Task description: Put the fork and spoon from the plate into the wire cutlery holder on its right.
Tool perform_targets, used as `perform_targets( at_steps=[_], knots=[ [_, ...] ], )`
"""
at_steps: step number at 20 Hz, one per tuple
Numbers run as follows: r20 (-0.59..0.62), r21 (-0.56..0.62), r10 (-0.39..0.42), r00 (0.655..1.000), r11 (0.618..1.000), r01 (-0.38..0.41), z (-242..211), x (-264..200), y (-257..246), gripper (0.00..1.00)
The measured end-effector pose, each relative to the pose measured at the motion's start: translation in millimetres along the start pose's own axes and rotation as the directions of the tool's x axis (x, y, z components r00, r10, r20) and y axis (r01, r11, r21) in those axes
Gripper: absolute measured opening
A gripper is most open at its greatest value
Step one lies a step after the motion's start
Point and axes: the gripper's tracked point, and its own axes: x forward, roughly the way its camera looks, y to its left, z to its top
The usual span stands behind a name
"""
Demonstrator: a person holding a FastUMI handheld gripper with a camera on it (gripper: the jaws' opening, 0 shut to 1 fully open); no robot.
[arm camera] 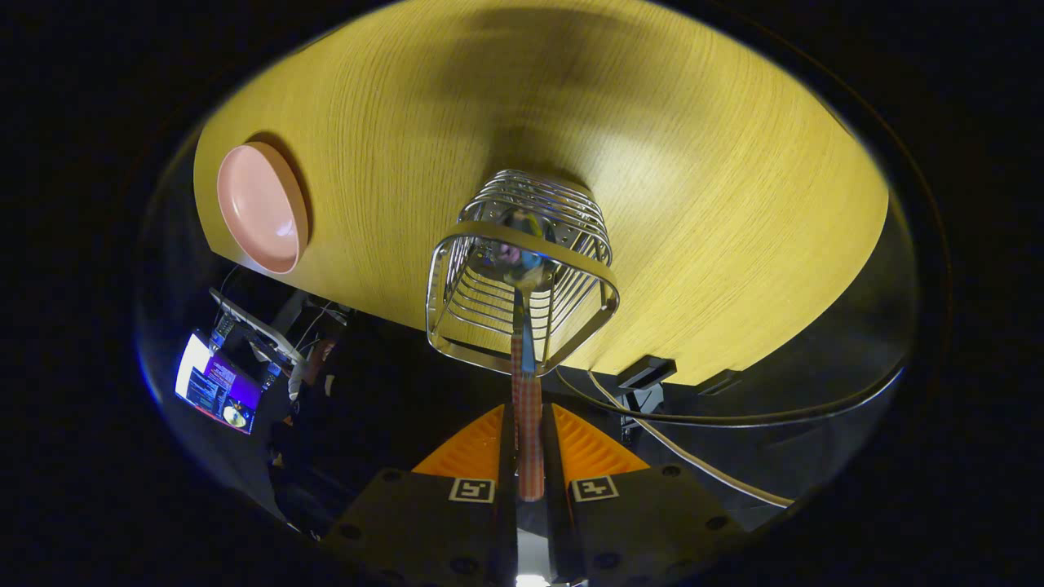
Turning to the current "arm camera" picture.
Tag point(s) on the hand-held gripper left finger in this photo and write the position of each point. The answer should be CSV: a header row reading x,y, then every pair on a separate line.
x,y
507,456

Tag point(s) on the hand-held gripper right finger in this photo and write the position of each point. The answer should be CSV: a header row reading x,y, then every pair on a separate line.
x,y
555,456

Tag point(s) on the metal cutlery drainer basket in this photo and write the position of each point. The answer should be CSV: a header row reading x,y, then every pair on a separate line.
x,y
481,302

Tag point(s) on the grey laptop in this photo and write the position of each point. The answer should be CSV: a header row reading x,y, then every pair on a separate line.
x,y
253,326

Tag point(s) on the open laptop with lit screen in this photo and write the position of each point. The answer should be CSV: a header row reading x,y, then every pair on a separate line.
x,y
216,383

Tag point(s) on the pink plate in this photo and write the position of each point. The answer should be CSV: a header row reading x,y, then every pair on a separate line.
x,y
257,208

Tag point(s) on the black table bracket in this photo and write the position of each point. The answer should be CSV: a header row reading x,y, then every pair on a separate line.
x,y
646,372
719,381

